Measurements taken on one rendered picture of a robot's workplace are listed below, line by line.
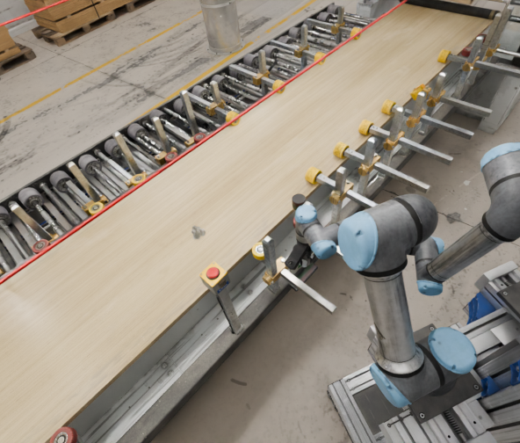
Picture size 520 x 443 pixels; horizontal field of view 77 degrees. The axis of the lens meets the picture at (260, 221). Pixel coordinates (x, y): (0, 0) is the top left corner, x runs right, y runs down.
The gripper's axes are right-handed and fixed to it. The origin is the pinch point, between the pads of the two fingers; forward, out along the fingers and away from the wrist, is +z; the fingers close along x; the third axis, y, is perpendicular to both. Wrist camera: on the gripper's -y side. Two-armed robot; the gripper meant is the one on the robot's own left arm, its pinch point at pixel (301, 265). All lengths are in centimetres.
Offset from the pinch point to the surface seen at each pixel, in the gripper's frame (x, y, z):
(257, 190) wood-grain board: 48, 22, 4
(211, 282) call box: 8.5, -36.5, -28.7
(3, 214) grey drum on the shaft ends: 159, -81, 11
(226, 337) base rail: 11.2, -40.3, 23.3
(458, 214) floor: -32, 159, 94
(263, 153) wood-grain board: 66, 46, 4
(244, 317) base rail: 11.3, -28.4, 23.4
